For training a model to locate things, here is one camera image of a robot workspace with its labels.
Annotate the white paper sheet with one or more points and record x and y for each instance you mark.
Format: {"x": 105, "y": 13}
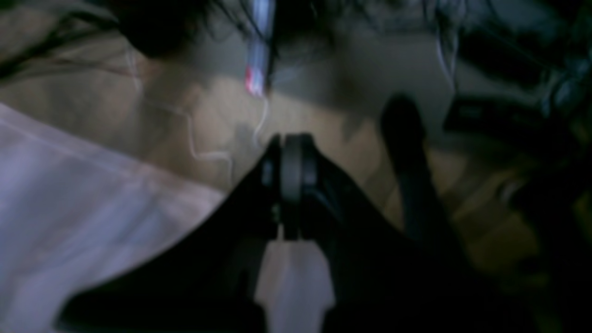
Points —
{"x": 75, "y": 215}

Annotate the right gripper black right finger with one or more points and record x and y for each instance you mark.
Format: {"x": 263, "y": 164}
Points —
{"x": 383, "y": 282}

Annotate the aluminium table frame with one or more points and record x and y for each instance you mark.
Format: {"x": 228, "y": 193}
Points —
{"x": 260, "y": 15}

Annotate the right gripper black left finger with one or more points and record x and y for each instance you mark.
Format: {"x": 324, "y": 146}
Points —
{"x": 206, "y": 281}

